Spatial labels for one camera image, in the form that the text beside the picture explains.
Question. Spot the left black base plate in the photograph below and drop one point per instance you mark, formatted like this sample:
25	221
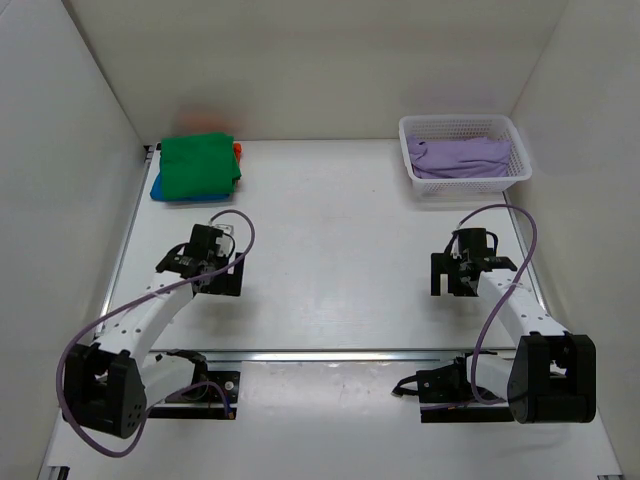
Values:
206	403

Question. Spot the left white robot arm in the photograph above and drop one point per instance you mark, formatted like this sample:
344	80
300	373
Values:
109	384

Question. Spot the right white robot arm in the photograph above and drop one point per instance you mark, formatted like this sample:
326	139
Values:
550	379

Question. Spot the purple t shirt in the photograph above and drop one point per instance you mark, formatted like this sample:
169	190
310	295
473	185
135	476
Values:
478	157

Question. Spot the green folded t shirt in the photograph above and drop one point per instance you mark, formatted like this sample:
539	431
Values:
198	165

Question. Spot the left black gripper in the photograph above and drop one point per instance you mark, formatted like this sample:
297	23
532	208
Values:
226	280

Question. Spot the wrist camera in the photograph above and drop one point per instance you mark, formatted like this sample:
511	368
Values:
225	240
455	247

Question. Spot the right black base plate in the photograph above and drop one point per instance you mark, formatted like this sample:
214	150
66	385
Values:
445	396

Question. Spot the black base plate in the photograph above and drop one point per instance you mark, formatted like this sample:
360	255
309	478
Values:
206	403
445	396

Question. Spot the white plastic basket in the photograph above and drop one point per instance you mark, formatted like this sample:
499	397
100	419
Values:
463	127

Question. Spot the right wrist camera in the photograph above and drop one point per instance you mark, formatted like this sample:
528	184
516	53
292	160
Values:
455	247

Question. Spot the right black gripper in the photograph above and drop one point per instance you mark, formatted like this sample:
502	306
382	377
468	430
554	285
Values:
445	275

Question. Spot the orange folded t shirt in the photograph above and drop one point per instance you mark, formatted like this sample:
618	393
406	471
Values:
237	151

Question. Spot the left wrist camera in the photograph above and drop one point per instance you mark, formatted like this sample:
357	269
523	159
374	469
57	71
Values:
225	240

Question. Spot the blue folded t shirt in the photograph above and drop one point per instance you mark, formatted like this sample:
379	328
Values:
157	194

